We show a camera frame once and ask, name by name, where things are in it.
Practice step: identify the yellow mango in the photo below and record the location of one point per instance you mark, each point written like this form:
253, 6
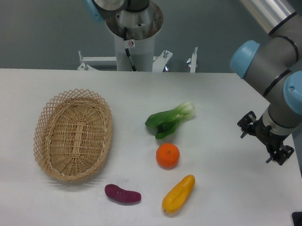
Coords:
178, 195

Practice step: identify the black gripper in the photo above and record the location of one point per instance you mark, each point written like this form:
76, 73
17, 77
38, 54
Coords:
278, 152

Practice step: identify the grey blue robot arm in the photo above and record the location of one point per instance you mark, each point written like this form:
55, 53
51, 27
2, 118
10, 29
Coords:
267, 68

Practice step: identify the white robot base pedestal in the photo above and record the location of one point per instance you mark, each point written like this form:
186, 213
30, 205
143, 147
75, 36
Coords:
135, 33

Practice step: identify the purple sweet potato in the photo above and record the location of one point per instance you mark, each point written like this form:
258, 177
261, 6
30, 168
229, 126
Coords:
122, 196

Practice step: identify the green bok choy vegetable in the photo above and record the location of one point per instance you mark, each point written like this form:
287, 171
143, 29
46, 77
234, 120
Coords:
167, 122

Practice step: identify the orange tangerine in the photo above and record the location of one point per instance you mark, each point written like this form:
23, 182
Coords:
167, 155

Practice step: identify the oval woven wicker basket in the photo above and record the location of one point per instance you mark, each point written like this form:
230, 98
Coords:
73, 135

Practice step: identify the white metal mounting bracket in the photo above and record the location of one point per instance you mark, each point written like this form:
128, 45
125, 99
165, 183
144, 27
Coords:
142, 63

